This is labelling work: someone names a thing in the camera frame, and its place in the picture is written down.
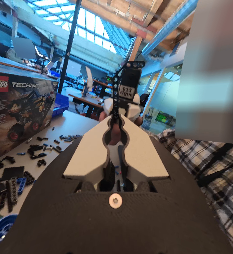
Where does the black square panel piece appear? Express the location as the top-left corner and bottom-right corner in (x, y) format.
(2, 166), (25, 180)

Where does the silver ventilation duct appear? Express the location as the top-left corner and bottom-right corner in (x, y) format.
(141, 0), (198, 56)

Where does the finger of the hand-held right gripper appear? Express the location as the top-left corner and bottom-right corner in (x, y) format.
(127, 93), (142, 120)
(103, 98), (116, 117)

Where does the whiteboard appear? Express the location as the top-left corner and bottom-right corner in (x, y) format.
(66, 60), (82, 75)

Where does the pile of black building pieces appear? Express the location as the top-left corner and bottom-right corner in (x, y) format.
(0, 134), (83, 215)

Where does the blue plastic bin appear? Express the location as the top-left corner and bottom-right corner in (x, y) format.
(53, 93), (69, 116)

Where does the blue angled beam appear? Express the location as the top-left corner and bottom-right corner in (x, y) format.
(17, 178), (27, 195)

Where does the cardboard sign board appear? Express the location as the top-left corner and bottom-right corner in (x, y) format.
(85, 65), (94, 94)

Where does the dark grey holed beam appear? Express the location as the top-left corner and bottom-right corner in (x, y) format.
(11, 177), (17, 205)

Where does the person's right hand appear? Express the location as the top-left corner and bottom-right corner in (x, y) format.
(99, 110), (143, 145)

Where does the wooden office desk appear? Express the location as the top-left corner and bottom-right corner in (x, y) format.
(0, 53), (57, 80)
(68, 93), (105, 108)

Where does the green lit monitor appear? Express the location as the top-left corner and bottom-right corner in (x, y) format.
(155, 111), (173, 125)

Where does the dark printed toy box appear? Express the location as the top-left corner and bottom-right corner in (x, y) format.
(0, 71), (59, 159)

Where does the blue toy wheel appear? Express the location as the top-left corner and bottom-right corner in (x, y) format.
(0, 214), (18, 241)

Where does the black beam piece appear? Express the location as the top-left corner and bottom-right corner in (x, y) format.
(113, 60), (145, 127)

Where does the black strap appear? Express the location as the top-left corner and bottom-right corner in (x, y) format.
(196, 143), (233, 187)

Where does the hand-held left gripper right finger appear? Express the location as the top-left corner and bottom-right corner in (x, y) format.
(120, 115), (169, 186)

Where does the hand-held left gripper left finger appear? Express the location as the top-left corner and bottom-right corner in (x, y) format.
(63, 115), (112, 186)

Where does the black steel column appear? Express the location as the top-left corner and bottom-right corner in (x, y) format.
(58, 0), (82, 94)

